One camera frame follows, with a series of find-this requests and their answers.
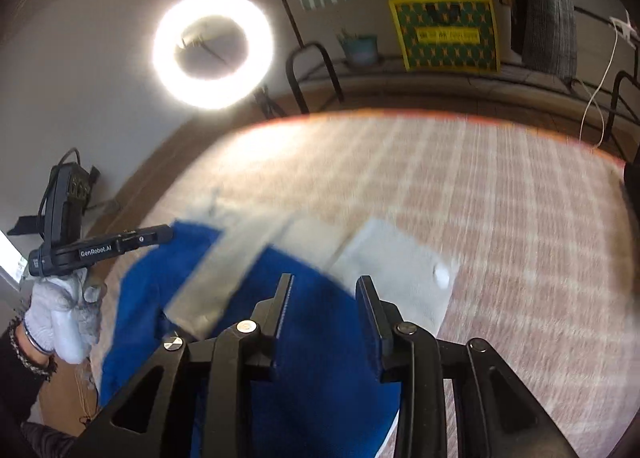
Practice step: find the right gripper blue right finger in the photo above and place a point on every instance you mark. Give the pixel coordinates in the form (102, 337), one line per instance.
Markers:
(377, 320)

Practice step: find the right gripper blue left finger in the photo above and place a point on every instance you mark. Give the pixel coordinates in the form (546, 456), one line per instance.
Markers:
(268, 314)

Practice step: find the white blue work jacket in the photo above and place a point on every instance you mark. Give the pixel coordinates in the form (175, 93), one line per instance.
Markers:
(280, 327)

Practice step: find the left forearm dark sleeve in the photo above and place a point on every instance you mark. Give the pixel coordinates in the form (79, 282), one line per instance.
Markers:
(24, 369)

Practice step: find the left hand white glove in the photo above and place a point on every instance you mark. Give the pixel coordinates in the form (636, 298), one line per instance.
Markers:
(64, 315)

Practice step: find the plaid bed blanket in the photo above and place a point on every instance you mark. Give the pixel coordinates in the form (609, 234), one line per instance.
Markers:
(473, 228)

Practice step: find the yellow green cardboard box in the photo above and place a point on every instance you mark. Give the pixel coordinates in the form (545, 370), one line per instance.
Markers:
(447, 35)

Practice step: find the grey plaid hanging coat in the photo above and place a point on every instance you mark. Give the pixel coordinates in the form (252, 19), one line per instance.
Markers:
(550, 38)

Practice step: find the ring light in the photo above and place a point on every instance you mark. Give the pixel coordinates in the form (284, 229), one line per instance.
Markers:
(210, 54)

